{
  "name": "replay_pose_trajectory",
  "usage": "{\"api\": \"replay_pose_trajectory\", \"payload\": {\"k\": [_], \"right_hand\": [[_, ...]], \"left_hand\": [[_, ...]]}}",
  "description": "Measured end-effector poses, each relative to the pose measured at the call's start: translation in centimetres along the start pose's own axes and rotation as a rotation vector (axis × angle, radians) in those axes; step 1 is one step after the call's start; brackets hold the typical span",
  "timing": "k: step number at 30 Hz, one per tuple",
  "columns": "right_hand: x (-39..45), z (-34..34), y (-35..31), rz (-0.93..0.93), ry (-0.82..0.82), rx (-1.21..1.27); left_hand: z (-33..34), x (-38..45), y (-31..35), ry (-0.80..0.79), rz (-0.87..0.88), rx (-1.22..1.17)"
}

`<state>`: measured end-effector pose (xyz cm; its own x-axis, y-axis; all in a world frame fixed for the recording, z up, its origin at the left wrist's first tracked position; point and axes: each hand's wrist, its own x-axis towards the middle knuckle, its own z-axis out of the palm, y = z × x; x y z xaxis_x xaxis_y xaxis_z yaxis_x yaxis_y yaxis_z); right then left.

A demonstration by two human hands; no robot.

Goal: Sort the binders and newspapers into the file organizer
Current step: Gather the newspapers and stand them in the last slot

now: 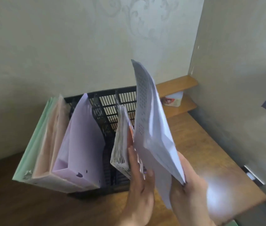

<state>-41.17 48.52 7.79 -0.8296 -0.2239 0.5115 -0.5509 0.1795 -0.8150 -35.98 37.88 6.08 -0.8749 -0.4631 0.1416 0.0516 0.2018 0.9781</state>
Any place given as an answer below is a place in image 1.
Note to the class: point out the person's left hand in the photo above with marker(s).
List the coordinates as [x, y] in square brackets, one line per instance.
[139, 197]

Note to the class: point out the person's right hand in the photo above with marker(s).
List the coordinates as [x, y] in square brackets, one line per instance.
[191, 200]

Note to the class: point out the person's left thumb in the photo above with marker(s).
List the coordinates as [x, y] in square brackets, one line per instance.
[150, 178]

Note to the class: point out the person's right thumb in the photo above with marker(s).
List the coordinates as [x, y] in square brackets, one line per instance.
[177, 187]

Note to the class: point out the stack of printed booklets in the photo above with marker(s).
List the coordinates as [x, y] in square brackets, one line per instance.
[122, 143]

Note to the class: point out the white paper sheets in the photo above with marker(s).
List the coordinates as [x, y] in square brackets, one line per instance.
[151, 129]

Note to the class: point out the person's left forearm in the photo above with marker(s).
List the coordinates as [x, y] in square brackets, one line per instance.
[133, 221]

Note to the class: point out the person's right forearm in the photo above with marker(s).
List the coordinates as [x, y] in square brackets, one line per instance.
[197, 223]

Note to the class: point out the purple folder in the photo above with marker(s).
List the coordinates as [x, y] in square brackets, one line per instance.
[81, 148]

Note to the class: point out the silver metal hinge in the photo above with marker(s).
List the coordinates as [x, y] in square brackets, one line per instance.
[253, 174]

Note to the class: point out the white tissue packet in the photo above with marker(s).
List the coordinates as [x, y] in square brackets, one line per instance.
[173, 100]

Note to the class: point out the black mesh file organizer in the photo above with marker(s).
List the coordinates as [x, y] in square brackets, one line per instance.
[104, 108]

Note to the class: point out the wooden shelf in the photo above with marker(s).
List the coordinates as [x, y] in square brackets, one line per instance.
[180, 85]

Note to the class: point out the pink folder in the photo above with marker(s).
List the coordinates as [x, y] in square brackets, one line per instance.
[49, 143]

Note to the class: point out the green folder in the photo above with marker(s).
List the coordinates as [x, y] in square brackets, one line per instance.
[32, 148]

